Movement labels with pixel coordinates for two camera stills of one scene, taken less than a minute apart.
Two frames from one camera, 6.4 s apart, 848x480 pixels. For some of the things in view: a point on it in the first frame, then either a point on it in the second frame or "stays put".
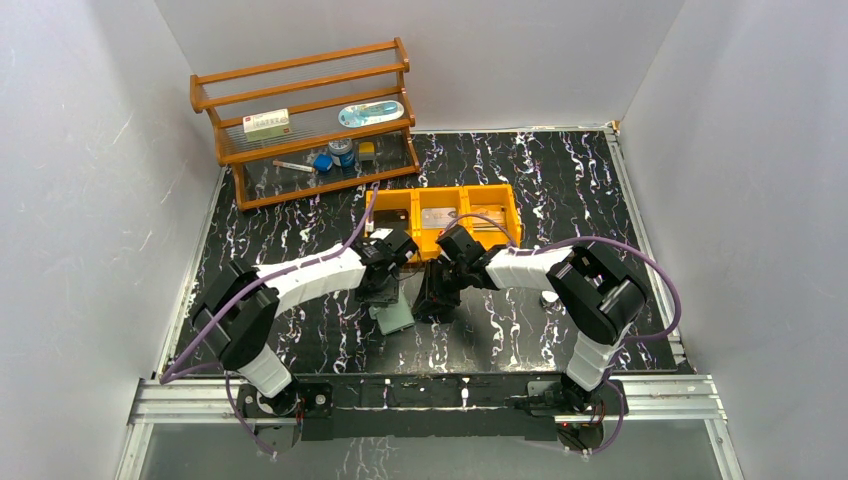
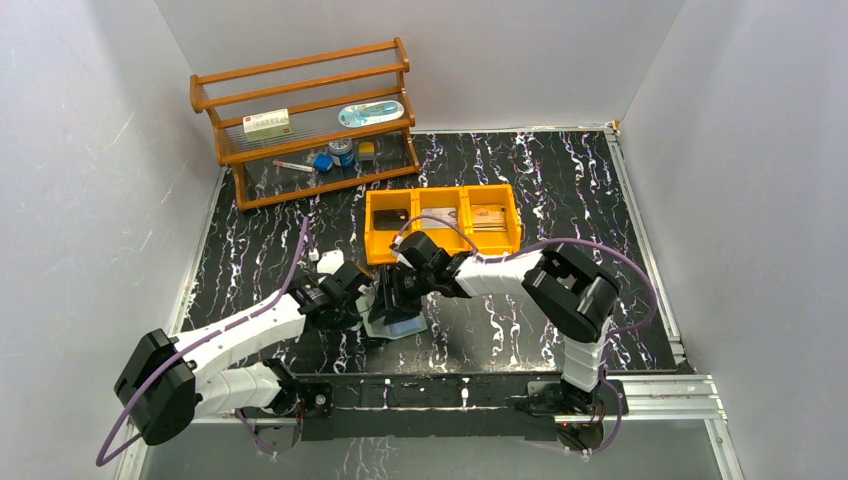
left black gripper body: [379, 292] -> [357, 287]
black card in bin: [390, 216] stays put
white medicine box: [266, 125] stays put
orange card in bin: [495, 212] stays put
